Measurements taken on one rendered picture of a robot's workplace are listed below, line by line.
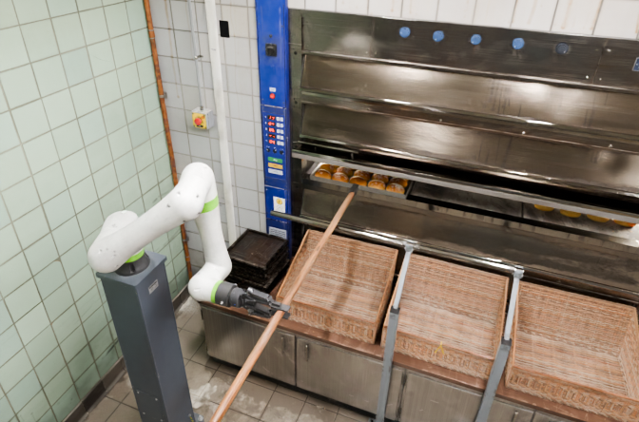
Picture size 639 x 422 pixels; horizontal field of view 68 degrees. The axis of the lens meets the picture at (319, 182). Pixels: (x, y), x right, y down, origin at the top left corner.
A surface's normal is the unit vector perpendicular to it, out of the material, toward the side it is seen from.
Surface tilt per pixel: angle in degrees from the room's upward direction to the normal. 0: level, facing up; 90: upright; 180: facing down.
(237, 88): 90
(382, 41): 90
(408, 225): 70
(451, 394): 90
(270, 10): 90
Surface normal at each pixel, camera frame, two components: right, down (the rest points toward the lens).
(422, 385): -0.36, 0.47
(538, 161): -0.33, 0.15
